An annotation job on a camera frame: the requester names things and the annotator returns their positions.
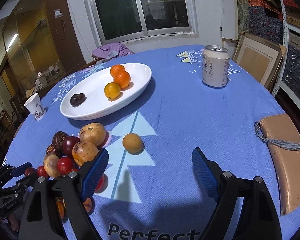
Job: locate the orange tan spotted fruit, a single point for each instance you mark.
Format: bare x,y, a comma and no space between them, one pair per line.
84,151

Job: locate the orange tangerine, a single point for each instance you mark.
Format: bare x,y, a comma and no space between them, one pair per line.
123,79
116,69

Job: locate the dark brown carved fruit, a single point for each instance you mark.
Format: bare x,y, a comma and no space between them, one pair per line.
52,150
58,140

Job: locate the yellow orange tomato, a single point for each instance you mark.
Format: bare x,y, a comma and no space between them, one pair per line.
61,209
112,90

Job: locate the beverage can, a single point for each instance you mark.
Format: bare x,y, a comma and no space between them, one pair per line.
215,66

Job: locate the framed wooden panel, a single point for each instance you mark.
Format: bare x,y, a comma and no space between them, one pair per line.
259,57

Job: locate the dark red plum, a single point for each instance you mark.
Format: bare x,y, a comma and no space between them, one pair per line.
68,144

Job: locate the orange tangerine front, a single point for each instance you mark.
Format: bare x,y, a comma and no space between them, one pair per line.
123,79

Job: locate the red cherry tomato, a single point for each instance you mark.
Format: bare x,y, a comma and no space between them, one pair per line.
100,183
29,171
64,165
42,172

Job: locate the tan passion fruit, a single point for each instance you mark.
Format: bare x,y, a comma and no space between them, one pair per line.
94,133

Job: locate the purple cloth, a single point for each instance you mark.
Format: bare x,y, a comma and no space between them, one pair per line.
111,51

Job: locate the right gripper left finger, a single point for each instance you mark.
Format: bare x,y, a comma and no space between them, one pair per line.
41,218

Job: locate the shelf with stacked fabrics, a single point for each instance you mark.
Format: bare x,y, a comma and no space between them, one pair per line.
277,21

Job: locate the window with metal frame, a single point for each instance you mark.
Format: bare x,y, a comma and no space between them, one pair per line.
127,20

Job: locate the blue patterned tablecloth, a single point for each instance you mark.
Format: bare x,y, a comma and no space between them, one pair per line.
155,193

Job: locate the white oval plate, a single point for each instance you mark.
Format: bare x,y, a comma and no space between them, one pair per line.
97,105

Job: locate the orange tangerine back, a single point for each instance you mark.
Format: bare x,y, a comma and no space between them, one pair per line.
116,69

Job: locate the wooden glass cabinet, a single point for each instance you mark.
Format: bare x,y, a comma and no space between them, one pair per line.
36,35

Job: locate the pale tan round fruit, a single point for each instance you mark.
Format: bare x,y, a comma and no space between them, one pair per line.
50,165

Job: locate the white paper cup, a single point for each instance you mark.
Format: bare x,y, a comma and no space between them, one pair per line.
35,106

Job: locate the brown leather pouch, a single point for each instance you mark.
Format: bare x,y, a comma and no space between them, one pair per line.
283,141

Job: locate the large orange tan fruit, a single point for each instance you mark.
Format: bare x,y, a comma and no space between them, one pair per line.
88,204

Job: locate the small brown round fruit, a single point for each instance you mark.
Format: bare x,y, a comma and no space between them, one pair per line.
132,143

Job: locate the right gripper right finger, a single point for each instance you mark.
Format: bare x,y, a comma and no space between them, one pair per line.
258,218

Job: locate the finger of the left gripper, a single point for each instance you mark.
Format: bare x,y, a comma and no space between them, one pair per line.
18,171

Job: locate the dark brown wrinkled fruit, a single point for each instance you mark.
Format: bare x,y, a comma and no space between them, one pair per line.
77,99

